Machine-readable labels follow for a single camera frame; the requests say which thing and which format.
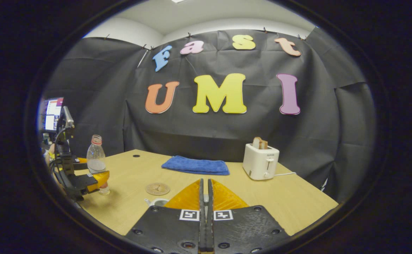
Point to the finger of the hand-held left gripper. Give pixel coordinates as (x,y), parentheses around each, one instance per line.
(86,182)
(81,160)

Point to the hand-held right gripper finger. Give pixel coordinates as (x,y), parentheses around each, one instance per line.
(210,229)
(202,197)

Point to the white floral teacup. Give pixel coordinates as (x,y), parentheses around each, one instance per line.
(158,202)

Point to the white toaster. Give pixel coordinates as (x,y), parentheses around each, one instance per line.
(260,162)

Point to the black backdrop cloth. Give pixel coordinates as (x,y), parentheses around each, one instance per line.
(198,130)

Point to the round wooden coaster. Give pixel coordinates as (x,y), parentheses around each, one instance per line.
(157,188)

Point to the clear plastic water bottle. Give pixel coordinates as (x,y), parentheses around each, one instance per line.
(96,155)

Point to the computer monitor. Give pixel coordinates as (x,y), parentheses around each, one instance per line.
(50,114)

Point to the folded blue towel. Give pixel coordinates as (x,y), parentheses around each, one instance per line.
(195,165)

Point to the bread slice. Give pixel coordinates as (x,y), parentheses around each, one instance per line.
(260,143)

